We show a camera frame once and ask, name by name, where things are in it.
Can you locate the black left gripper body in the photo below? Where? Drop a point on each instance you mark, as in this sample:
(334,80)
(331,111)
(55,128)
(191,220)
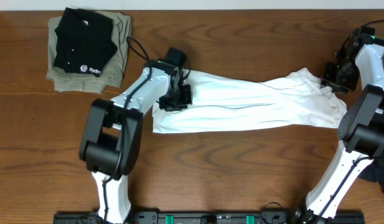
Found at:
(176,101)

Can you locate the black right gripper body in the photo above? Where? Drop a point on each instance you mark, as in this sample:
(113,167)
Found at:
(345,76)

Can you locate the white t-shirt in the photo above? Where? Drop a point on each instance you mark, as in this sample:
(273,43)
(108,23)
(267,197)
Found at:
(225,104)

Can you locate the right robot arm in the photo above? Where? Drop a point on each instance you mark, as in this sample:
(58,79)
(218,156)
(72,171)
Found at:
(360,132)

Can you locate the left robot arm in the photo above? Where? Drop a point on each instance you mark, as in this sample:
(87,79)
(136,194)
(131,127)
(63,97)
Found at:
(112,136)

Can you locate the folded khaki garment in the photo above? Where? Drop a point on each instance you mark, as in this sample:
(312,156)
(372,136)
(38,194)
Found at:
(113,71)

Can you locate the dark crumpled garment pile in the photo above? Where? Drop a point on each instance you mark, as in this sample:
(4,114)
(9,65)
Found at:
(374,173)

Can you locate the folded black polo shirt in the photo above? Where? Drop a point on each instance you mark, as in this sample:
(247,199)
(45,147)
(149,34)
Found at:
(84,43)

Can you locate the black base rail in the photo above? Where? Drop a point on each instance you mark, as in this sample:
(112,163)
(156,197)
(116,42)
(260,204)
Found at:
(269,216)

